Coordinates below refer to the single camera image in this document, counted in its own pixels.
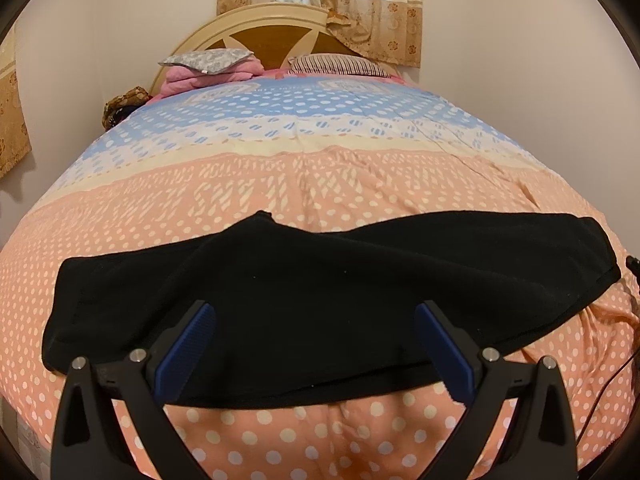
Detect brown patterned bag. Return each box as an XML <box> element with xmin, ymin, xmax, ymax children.
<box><xmin>102</xmin><ymin>86</ymin><xmax>150</xmax><ymax>130</ymax></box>

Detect striped pillow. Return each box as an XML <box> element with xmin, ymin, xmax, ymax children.
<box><xmin>287</xmin><ymin>54</ymin><xmax>396</xmax><ymax>80</ymax></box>

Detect polka dot bedspread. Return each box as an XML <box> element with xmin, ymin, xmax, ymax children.
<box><xmin>0</xmin><ymin>72</ymin><xmax>640</xmax><ymax>480</ymax></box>

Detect pink folded blanket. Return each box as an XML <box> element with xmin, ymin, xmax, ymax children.
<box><xmin>162</xmin><ymin>56</ymin><xmax>266</xmax><ymax>96</ymax></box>

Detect beige floral window curtain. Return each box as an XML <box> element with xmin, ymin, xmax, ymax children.
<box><xmin>216</xmin><ymin>0</ymin><xmax>424</xmax><ymax>69</ymax></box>
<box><xmin>0</xmin><ymin>25</ymin><xmax>32</xmax><ymax>179</ymax></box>

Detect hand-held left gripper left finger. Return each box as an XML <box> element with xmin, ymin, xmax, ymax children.
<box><xmin>50</xmin><ymin>301</ymin><xmax>217</xmax><ymax>480</ymax></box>

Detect cream wooden headboard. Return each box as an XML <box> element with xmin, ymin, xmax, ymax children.
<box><xmin>150</xmin><ymin>2</ymin><xmax>401</xmax><ymax>97</ymax></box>

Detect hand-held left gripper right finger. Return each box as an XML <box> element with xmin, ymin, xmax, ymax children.
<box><xmin>414</xmin><ymin>301</ymin><xmax>582</xmax><ymax>480</ymax></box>

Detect black pants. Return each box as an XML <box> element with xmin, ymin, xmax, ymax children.
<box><xmin>42</xmin><ymin>211</ymin><xmax>622</xmax><ymax>407</ymax></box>

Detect grey patterned pillow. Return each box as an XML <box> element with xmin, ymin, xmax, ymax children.
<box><xmin>158</xmin><ymin>48</ymin><xmax>256</xmax><ymax>76</ymax></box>

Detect black cable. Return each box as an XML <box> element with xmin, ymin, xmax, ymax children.
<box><xmin>575</xmin><ymin>255</ymin><xmax>640</xmax><ymax>447</ymax></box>

